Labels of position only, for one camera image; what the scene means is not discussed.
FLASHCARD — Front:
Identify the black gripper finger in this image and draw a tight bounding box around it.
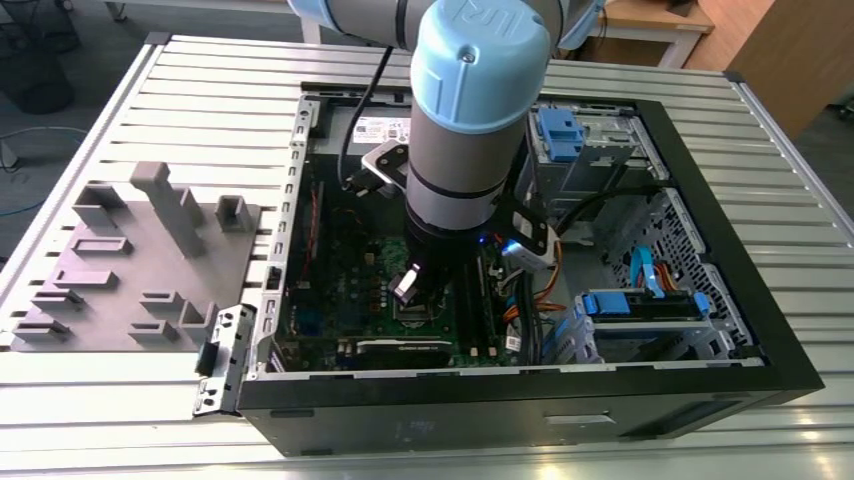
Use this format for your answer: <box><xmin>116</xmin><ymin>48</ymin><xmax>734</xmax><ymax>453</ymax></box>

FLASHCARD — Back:
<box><xmin>388</xmin><ymin>264</ymin><xmax>423</xmax><ymax>305</ymax></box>

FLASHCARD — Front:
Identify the CPU socket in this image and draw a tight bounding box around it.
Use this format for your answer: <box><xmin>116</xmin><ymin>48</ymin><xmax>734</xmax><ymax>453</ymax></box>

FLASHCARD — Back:
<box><xmin>389</xmin><ymin>294</ymin><xmax>445</xmax><ymax>325</ymax></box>

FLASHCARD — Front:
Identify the green motherboard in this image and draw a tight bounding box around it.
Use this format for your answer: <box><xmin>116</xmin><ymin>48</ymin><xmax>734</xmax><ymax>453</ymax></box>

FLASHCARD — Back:
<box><xmin>276</xmin><ymin>174</ymin><xmax>519</xmax><ymax>372</ymax></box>

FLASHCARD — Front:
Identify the black RAM slot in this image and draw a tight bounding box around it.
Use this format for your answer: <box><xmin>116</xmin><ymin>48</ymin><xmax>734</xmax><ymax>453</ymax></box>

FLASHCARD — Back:
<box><xmin>473</xmin><ymin>254</ymin><xmax>503</xmax><ymax>357</ymax></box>
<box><xmin>459</xmin><ymin>264</ymin><xmax>485</xmax><ymax>357</ymax></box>

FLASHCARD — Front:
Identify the black graphics card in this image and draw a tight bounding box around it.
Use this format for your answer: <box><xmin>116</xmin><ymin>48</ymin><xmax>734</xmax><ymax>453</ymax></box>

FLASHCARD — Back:
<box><xmin>352</xmin><ymin>339</ymin><xmax>456</xmax><ymax>372</ymax></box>

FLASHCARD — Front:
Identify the hard disk in blue carrier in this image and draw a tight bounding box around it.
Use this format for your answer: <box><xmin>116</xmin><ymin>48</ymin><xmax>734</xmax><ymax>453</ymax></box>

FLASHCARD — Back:
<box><xmin>573</xmin><ymin>291</ymin><xmax>708</xmax><ymax>322</ymax></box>

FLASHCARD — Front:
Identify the black open PC case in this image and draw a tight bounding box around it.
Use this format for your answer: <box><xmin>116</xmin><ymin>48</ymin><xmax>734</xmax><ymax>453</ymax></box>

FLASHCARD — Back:
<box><xmin>189</xmin><ymin>79</ymin><xmax>827</xmax><ymax>457</ymax></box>

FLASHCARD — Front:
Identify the grey power supply white label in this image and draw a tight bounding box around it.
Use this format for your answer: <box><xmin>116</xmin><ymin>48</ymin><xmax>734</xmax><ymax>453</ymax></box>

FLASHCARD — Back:
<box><xmin>311</xmin><ymin>103</ymin><xmax>413</xmax><ymax>157</ymax></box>

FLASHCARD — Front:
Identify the blue plastic drive latch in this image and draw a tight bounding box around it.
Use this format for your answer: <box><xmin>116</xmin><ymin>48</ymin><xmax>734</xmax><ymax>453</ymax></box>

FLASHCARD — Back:
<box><xmin>537</xmin><ymin>108</ymin><xmax>587</xmax><ymax>164</ymax></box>

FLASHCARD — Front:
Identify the grey plastic parts rack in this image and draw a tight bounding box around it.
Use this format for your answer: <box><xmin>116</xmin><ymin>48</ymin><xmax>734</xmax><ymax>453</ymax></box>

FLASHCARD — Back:
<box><xmin>9</xmin><ymin>160</ymin><xmax>269</xmax><ymax>354</ymax></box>

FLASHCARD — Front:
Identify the wooden cabinet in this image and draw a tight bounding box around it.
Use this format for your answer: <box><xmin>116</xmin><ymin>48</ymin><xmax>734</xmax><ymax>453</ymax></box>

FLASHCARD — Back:
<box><xmin>724</xmin><ymin>0</ymin><xmax>854</xmax><ymax>142</ymax></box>

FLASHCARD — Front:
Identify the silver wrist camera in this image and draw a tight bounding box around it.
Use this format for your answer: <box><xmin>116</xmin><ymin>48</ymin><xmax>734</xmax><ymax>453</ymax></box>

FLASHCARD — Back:
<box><xmin>499</xmin><ymin>208</ymin><xmax>561</xmax><ymax>272</ymax></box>

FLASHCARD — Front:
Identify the orange red yellow wire bundle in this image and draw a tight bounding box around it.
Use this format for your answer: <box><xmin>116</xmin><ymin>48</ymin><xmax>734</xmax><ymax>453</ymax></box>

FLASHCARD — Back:
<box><xmin>496</xmin><ymin>234</ymin><xmax>568</xmax><ymax>326</ymax></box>

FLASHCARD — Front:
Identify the thick black cable bundle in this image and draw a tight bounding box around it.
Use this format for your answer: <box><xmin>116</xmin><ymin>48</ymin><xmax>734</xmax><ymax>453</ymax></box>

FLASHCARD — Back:
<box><xmin>519</xmin><ymin>187</ymin><xmax>668</xmax><ymax>369</ymax></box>

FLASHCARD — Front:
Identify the thin black camera cable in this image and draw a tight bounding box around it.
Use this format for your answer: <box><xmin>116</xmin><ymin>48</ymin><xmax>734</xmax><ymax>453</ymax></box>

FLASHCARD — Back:
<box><xmin>512</xmin><ymin>144</ymin><xmax>545</xmax><ymax>214</ymax></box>
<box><xmin>336</xmin><ymin>45</ymin><xmax>396</xmax><ymax>191</ymax></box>

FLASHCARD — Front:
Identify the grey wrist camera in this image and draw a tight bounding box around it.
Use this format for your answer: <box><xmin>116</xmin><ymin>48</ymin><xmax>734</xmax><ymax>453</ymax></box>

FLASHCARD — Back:
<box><xmin>344</xmin><ymin>139</ymin><xmax>412</xmax><ymax>199</ymax></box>

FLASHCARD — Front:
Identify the blue plastic drive bracket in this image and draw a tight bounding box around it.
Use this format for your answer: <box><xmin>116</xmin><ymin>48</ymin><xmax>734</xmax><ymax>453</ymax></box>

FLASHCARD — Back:
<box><xmin>543</xmin><ymin>304</ymin><xmax>592</xmax><ymax>366</ymax></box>

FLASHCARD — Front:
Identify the silver hinged slot bracket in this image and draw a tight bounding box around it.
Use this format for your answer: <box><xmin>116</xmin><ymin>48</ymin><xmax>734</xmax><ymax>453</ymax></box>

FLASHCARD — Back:
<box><xmin>190</xmin><ymin>302</ymin><xmax>261</xmax><ymax>417</ymax></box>

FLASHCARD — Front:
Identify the flat blue data wire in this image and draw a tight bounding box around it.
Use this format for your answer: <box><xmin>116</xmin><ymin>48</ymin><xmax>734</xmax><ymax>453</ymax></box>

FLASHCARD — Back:
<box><xmin>629</xmin><ymin>247</ymin><xmax>662</xmax><ymax>302</ymax></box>

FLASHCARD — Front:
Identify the wooden desk white frame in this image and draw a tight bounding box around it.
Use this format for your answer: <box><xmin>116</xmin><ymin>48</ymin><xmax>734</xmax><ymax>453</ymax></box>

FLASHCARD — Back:
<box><xmin>579</xmin><ymin>0</ymin><xmax>716</xmax><ymax>69</ymax></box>

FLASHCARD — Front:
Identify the blue network cable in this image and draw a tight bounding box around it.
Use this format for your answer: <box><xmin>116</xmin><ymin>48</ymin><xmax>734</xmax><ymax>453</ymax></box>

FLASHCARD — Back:
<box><xmin>0</xmin><ymin>125</ymin><xmax>89</xmax><ymax>217</ymax></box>

